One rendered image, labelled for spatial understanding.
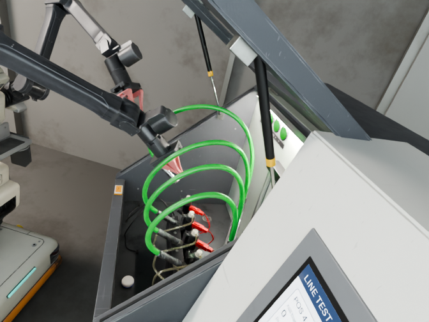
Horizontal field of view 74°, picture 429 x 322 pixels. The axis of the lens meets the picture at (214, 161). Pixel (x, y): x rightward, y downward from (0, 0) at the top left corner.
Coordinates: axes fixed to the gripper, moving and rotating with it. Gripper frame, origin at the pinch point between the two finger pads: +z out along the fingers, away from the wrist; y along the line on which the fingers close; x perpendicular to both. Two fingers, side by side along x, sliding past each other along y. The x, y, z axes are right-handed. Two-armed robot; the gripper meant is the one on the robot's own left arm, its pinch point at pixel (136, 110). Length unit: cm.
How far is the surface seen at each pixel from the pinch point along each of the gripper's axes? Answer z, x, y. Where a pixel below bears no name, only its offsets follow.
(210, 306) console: 55, -17, -35
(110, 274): 44, 17, -25
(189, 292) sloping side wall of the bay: 53, -11, -32
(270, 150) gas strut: 28, -43, -34
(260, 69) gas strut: 16, -48, -42
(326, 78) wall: 12, -72, 153
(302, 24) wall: -30, -70, 140
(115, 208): 28.4, 25.5, -2.4
